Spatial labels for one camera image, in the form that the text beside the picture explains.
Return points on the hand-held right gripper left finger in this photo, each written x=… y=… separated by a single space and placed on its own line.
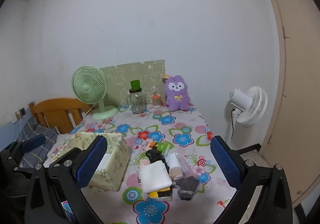
x=92 y=161

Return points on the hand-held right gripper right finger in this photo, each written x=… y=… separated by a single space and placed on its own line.
x=225 y=164

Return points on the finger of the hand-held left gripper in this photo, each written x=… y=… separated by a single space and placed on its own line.
x=35 y=141

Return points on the yellow printed storage box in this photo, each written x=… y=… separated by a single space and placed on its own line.
x=117 y=159

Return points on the clear pink striped plastic bag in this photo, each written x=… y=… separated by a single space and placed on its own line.
x=185 y=165

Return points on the grey knit glove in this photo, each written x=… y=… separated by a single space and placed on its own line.
x=187 y=187

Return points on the beige cloth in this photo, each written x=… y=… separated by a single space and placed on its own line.
x=177 y=175

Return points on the white cloth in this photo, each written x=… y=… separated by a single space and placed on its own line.
x=173 y=161

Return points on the pink dotted packet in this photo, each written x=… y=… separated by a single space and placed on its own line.
x=144 y=162

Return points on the green tissue pack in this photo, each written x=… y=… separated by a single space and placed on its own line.
x=165 y=148

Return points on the black umbrella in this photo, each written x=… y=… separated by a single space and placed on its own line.
x=155 y=156

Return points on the white towel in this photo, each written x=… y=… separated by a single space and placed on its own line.
x=155 y=176

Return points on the yellow black sock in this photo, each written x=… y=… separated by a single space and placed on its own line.
x=161 y=194

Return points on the grey plaid pillow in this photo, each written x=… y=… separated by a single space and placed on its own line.
x=45 y=136

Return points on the blue checked bed sheet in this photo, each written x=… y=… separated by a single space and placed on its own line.
x=10 y=136

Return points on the floral tablecloth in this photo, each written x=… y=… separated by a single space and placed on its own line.
x=175 y=126

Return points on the white standing fan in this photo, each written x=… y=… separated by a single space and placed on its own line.
x=252 y=106

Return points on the glass jar with black lid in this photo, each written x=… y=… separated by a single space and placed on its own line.
x=137 y=103

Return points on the green desk fan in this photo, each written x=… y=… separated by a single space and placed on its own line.
x=87 y=86

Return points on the purple plush bunny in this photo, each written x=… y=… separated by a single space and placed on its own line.
x=177 y=99

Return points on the green plastic cup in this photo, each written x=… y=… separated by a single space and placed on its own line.
x=135 y=85

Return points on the small jar with orange lid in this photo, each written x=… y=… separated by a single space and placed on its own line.
x=156 y=100

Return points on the green printed board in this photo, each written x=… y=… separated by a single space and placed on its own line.
x=140 y=71

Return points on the beige door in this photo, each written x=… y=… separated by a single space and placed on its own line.
x=300 y=89

